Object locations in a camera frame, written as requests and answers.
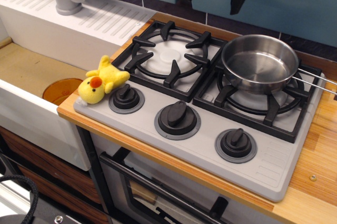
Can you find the stainless steel pan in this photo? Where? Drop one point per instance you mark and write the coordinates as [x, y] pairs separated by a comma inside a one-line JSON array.
[[261, 64]]

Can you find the yellow stuffed duck toy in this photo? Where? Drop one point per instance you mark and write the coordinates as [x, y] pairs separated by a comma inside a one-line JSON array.
[[102, 81]]

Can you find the black left stove knob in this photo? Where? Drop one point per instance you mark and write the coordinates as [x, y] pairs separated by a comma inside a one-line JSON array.
[[126, 100]]

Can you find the black stove knob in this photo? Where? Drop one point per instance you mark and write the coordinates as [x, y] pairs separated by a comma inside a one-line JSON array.
[[236, 146], [177, 121], [126, 100]]

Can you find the black middle stove knob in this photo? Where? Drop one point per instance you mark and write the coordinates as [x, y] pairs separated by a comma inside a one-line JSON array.
[[177, 121]]

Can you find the black right stove knob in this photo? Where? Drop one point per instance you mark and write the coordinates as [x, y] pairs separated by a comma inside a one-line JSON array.
[[236, 146]]

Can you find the grey toy stove top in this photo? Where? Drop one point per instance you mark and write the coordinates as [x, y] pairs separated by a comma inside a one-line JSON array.
[[267, 174]]

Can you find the black right burner grate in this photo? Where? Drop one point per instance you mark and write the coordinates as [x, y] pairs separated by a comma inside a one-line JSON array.
[[286, 114]]

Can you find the white toy sink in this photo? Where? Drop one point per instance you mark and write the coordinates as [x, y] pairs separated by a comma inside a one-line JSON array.
[[39, 47]]

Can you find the orange sink drain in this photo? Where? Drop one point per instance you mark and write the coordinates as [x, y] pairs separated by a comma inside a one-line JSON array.
[[60, 90]]

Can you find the toy oven door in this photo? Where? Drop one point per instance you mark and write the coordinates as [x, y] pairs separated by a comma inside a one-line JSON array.
[[151, 193]]

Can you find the wooden drawer cabinet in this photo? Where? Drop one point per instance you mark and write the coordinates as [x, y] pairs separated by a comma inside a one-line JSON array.
[[61, 183]]

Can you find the black oven door handle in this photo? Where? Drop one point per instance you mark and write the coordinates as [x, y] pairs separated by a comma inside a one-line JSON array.
[[117, 163]]

